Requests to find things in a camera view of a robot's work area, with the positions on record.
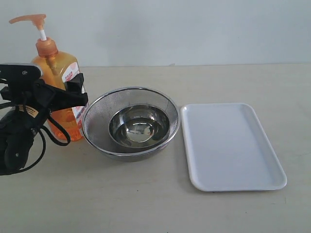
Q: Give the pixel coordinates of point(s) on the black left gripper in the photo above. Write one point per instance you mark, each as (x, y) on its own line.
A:
(33, 103)

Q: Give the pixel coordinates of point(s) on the orange dish soap pump bottle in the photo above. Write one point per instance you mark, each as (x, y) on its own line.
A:
(58, 67)

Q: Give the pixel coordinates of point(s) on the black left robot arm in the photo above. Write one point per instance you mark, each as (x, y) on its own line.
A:
(16, 141)

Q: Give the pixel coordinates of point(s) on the small stainless steel bowl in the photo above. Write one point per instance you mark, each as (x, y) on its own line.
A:
(139, 126)

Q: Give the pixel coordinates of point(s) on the steel mesh colander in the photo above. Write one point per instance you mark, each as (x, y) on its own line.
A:
(95, 123)

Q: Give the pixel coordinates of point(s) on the white rectangular plastic tray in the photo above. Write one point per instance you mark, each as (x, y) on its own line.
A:
(227, 149)

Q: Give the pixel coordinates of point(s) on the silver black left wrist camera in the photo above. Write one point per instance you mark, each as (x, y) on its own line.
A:
(20, 73)

